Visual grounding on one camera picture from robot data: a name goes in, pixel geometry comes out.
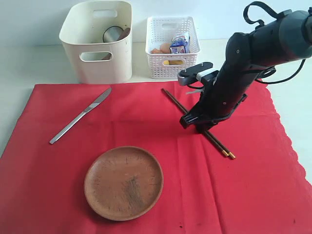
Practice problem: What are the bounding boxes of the blue white milk carton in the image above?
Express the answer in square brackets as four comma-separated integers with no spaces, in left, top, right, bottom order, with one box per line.
[170,32,190,54]

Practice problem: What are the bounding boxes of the orange fried nugget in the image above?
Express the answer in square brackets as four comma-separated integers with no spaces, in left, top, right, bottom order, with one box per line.
[151,48,162,54]

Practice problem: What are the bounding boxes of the brown wooden plate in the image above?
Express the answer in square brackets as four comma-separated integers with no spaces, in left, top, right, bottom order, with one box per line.
[84,146,164,221]

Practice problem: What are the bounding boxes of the white perforated plastic basket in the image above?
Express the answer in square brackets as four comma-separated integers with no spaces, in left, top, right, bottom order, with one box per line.
[145,17,200,79]

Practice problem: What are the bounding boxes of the wooden spoon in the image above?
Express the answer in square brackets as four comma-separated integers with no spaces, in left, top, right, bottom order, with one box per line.
[103,27,131,60]

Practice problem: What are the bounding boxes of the dark wooden chopstick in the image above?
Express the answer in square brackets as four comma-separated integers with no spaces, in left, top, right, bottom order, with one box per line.
[164,89,236,161]
[161,87,232,158]

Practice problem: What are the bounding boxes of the yellow cheese wedge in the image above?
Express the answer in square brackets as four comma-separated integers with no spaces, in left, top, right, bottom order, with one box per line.
[169,60,183,65]

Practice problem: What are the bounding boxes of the white enamel bowl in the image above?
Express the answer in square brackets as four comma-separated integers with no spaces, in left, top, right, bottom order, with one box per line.
[80,52,107,61]

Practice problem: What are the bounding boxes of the cream plastic bin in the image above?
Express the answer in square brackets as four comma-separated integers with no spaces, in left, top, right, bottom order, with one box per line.
[59,0,132,84]

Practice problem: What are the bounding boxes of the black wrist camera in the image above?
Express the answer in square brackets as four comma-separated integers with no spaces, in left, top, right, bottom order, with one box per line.
[177,62,219,86]

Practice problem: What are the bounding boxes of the brown egg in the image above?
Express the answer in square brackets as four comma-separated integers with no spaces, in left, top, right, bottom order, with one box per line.
[159,43,171,54]

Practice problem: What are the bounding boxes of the red table cloth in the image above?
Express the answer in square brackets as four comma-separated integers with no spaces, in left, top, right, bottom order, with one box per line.
[0,82,312,234]

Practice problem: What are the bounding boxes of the steel table knife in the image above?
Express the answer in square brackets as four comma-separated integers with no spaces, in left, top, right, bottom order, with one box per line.
[49,87,112,144]

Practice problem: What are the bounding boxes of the steel cup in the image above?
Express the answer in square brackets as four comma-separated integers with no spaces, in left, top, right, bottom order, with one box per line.
[102,26,123,43]

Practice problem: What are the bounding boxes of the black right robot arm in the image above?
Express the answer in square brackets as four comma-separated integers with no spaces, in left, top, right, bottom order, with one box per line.
[177,1,312,129]

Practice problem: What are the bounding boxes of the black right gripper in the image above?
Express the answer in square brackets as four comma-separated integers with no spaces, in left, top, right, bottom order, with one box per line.
[179,62,257,133]

